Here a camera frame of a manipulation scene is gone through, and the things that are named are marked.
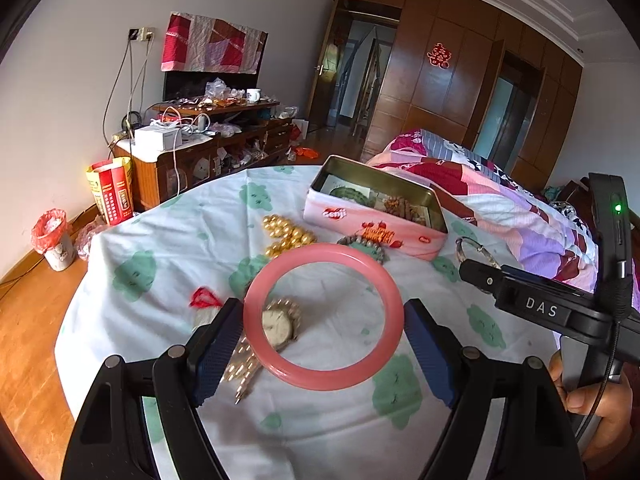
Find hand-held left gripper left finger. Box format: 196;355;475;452
60;297;246;480

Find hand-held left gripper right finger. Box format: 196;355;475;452
402;299;586;480

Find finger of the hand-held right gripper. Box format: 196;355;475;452
458;258;504;297

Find thin silver bangle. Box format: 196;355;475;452
455;236;500;270

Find red string tassel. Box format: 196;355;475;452
189;287;224;310

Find gold wrist watch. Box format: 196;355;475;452
222;297;304;406

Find grey-green bead bracelet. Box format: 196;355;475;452
336;234;390;264

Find pink tin box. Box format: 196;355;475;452
302;155;449;262

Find gold bead necklace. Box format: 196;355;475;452
262;214;319;260

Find pink bangle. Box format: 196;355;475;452
242;243;405;390

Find person's right hand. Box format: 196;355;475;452
547;349;637;466

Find wooden headboard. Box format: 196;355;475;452
550;177;640;246

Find pink patchwork quilt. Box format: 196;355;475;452
365;129;601;301

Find white tablecloth with green prints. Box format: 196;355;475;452
54;164;563;480

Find clear plastic bag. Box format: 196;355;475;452
75;215;108;261

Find brown wooden wardrobe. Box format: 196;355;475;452
330;0;583;191

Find wooden television cabinet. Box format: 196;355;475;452
111;100;296;211

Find red and yellow sack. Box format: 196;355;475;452
85;156;135;226

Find trash bin with red liner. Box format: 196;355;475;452
31;208;77;272

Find red paper decoration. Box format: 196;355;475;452
426;43;451;68

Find metal folding rack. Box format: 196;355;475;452
352;25;384;136

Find white cardboard box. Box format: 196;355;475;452
134;124;182;152

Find wooden door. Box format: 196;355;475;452
307;0;342;126

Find black television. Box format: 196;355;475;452
162;67;261;103

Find red and pink patchwork cloth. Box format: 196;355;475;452
160;11;268;75

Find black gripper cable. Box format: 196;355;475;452
575;260;631;441

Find white charging cable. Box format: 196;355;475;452
170;110;185;196

